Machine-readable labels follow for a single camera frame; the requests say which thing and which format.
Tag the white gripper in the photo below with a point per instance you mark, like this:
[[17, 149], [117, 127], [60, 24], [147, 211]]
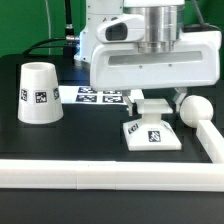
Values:
[[119, 63]]

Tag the white lamp shade cone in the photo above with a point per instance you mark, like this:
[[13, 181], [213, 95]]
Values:
[[39, 97]]

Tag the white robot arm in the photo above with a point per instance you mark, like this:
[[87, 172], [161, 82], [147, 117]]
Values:
[[142, 44]]

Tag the white lamp base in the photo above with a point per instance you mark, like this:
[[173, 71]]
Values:
[[150, 132]]

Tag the white L-shaped fence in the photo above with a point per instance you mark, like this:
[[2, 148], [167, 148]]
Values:
[[168, 176]]

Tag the white lamp bulb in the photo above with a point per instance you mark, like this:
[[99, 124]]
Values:
[[195, 108]]

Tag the white marker sheet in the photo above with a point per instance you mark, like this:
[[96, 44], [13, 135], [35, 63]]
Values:
[[86, 95]]

